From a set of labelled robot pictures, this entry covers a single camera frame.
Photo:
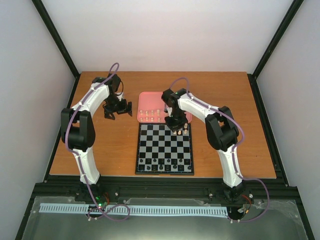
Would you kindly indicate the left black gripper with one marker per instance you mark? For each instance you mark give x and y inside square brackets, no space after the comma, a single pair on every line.
[123,110]

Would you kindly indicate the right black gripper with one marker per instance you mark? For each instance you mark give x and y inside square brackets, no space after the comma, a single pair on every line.
[176,127]

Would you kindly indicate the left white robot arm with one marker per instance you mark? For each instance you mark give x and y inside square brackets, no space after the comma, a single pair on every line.
[77,127]

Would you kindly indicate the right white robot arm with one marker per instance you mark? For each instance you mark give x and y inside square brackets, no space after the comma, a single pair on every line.
[221,131]

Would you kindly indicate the black chess piece row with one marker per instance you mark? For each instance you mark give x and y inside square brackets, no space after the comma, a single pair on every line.
[164,165]

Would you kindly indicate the pink plastic tray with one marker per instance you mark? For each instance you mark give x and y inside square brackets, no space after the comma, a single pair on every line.
[151,100]

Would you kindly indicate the black and white chessboard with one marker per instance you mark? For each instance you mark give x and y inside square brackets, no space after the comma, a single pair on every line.
[157,141]

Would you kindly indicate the light blue cable duct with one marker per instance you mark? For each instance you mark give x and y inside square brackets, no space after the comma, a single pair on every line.
[136,210]

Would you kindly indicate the black aluminium frame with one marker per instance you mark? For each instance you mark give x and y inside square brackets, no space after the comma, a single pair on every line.
[168,188]

